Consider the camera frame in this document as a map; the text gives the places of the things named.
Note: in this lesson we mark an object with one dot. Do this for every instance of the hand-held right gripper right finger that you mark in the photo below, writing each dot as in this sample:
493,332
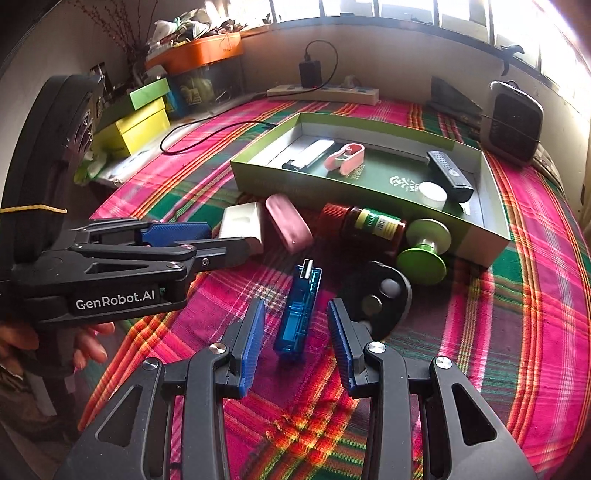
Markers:
344,350

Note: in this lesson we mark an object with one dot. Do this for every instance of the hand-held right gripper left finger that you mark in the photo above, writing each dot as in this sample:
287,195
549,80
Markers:
251,350

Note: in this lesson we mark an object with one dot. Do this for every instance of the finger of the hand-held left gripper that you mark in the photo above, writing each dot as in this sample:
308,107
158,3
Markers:
175,232
221,254

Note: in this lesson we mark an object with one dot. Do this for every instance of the white USB charger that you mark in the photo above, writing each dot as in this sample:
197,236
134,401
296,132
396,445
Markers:
240,221

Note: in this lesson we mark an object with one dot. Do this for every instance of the blue USB tester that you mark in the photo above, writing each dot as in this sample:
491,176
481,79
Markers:
295,318

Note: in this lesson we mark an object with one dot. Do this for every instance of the black round disc holder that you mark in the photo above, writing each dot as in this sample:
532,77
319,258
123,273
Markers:
355,286

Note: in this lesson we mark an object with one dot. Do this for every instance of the green spool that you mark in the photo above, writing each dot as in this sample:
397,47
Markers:
420,267

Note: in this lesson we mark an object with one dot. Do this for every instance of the brown bottle with red cap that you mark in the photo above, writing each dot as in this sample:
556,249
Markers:
369,226

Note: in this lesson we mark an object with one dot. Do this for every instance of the silver and black lighter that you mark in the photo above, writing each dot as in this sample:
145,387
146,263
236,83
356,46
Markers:
309,152

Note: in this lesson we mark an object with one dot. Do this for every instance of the white round lid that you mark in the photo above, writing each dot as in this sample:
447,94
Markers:
431,194

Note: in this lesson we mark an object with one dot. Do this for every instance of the green cardboard box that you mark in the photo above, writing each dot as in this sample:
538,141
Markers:
383,170

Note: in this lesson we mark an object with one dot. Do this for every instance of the black USB dongle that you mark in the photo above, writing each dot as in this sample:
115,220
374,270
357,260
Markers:
450,173

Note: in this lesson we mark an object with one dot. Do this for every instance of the person's left hand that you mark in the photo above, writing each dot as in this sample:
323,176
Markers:
92,344

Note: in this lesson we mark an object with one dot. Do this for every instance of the yellow rubber band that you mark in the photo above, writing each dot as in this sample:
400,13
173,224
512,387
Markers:
37,209

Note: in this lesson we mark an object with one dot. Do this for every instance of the light green crumpled bag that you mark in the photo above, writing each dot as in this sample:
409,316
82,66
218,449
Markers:
90,166

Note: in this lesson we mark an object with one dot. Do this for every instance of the white plastic packet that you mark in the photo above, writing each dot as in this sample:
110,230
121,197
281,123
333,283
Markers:
131,168

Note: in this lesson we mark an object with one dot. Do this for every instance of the yellow box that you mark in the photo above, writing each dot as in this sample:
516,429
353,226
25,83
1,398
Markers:
138,129

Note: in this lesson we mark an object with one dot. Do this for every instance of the pink green plaid blanket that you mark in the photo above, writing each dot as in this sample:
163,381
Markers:
461,346

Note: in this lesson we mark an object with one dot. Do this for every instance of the blue box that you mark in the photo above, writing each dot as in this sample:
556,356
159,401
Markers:
172,101

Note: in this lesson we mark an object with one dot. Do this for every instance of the green box lid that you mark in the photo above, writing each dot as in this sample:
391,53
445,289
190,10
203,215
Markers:
147,94

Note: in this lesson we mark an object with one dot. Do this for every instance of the dried twig bunch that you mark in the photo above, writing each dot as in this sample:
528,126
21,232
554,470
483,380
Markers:
124,37

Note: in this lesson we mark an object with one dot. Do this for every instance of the orange tray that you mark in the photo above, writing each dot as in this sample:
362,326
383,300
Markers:
203,50

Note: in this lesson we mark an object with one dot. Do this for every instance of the white power strip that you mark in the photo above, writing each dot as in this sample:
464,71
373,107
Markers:
323,94

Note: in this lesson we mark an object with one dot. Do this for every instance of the black power adapter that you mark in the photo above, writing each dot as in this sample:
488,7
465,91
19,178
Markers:
310,74

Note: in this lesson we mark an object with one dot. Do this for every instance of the pile of wrappers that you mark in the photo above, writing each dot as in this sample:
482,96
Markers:
184,30

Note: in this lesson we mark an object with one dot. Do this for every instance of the white plug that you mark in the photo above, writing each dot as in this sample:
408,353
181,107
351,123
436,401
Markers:
349,81

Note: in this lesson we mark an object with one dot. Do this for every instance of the grey fan heater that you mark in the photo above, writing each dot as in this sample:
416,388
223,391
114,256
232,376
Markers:
510,124

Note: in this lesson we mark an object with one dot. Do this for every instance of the black window hook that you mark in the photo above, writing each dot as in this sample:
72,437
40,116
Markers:
508,53

